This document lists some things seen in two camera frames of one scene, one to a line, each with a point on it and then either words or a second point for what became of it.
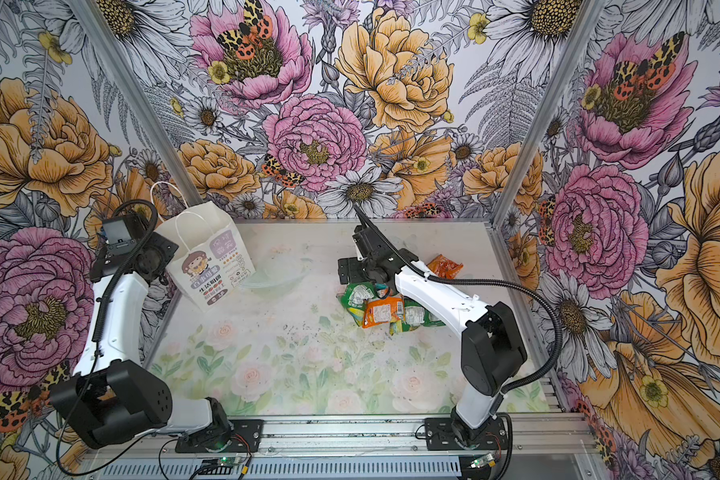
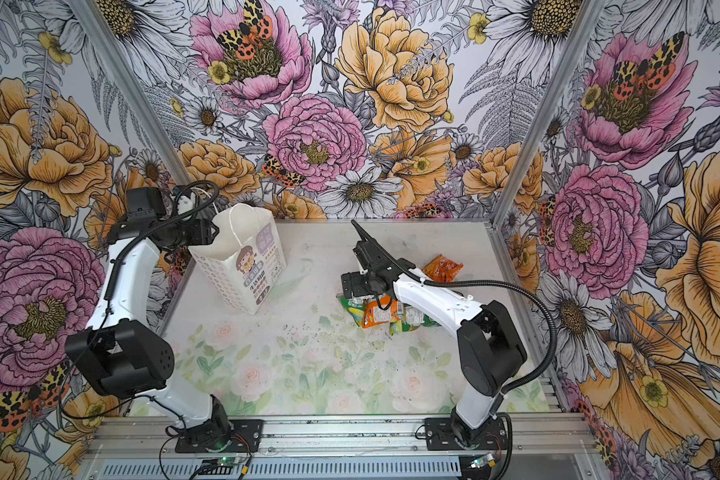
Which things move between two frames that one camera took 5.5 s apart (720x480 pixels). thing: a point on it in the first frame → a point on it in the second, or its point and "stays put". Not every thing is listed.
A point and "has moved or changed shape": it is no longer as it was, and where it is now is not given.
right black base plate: [440, 435] stays put
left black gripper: [170, 246] → [202, 232]
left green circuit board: [228, 461] stays put
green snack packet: [354, 296] stays put
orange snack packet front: [381, 310] stays put
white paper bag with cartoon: [210, 260] has moved or changed shape
